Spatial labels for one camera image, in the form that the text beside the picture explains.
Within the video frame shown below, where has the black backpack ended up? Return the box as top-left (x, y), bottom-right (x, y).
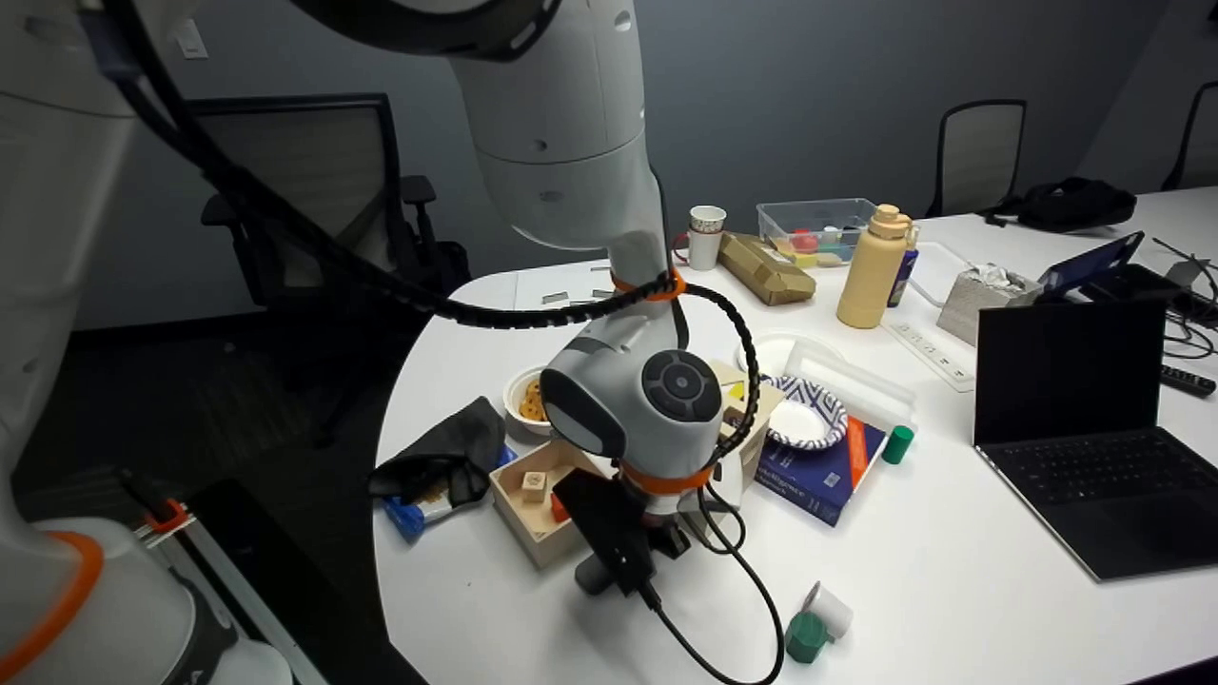
top-left (1016, 178), bottom-right (1140, 232)

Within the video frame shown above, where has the mustard squeeze bottle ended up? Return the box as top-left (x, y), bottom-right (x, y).
top-left (839, 206), bottom-right (913, 329)

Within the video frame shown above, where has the black office chair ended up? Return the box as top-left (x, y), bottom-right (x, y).
top-left (192, 91), bottom-right (470, 446)

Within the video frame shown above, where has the black laptop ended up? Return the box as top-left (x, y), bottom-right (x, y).
top-left (976, 305), bottom-right (1218, 580)

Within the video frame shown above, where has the red cube block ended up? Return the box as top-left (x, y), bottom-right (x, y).
top-left (550, 495), bottom-right (570, 521)

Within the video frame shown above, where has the white bowl with pretzels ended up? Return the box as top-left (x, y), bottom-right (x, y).
top-left (504, 365), bottom-right (552, 433)

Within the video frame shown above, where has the blue patterned paper plate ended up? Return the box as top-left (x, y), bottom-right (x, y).
top-left (766, 377), bottom-right (849, 447)

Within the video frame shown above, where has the clear plastic tray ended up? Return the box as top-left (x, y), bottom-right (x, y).
top-left (759, 333), bottom-right (918, 431)

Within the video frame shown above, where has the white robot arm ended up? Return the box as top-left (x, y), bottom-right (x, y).
top-left (0, 0), bottom-right (719, 685)

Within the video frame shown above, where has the blue packet under cloth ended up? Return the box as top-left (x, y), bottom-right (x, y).
top-left (384, 499), bottom-right (452, 544)

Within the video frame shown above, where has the grey mesh chair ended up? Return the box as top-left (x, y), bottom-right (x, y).
top-left (932, 100), bottom-right (1027, 214)

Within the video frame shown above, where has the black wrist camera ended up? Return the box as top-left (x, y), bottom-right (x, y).
top-left (555, 467), bottom-right (655, 592)

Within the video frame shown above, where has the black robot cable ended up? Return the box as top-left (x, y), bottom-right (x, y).
top-left (78, 0), bottom-right (791, 685)

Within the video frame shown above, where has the white power strip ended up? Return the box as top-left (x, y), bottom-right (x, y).
top-left (894, 323), bottom-right (970, 391)

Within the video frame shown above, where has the shallow wooden tray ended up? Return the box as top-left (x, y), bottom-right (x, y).
top-left (493, 440), bottom-right (597, 572)

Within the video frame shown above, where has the white tissue box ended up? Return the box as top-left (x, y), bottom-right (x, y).
top-left (937, 266), bottom-right (1040, 342)

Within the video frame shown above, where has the small wooden cube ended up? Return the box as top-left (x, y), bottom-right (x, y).
top-left (523, 473), bottom-right (550, 499)

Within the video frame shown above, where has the clear plastic bin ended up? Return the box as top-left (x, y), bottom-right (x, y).
top-left (759, 196), bottom-right (877, 266)

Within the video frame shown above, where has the green cylinder cap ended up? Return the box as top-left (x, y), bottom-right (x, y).
top-left (882, 424), bottom-right (913, 465)

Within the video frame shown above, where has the wooden shape sorter box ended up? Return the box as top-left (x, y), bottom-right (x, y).
top-left (706, 352), bottom-right (787, 500)

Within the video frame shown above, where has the white paper cup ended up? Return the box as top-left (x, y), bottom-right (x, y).
top-left (684, 206), bottom-right (729, 271)

